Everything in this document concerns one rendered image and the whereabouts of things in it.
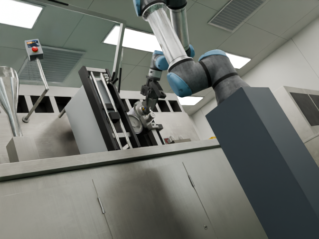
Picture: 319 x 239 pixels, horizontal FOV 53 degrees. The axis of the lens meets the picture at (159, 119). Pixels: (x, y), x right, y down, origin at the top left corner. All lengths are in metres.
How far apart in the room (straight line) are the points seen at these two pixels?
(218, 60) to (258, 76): 5.20
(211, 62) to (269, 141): 0.39
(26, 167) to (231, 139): 0.70
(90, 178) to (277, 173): 0.63
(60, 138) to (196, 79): 0.95
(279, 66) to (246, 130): 5.21
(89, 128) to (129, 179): 0.57
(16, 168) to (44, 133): 0.89
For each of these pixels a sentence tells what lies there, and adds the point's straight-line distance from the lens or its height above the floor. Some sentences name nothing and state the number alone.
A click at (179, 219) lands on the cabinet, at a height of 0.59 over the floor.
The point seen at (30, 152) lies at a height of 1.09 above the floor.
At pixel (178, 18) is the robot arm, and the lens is 1.58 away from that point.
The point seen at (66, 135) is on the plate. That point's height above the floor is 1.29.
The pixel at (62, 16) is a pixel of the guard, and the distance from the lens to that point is 2.13.
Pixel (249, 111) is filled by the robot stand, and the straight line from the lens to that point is 1.15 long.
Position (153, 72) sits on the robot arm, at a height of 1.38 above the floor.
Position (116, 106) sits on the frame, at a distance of 1.60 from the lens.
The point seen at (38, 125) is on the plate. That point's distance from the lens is 1.90.
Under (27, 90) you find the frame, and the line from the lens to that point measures 2.02.
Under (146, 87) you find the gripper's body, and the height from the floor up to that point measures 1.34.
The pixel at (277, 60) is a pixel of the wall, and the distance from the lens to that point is 6.37.
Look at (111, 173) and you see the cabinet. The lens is 1.18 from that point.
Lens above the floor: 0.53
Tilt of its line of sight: 20 degrees up
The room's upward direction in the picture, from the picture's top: 25 degrees counter-clockwise
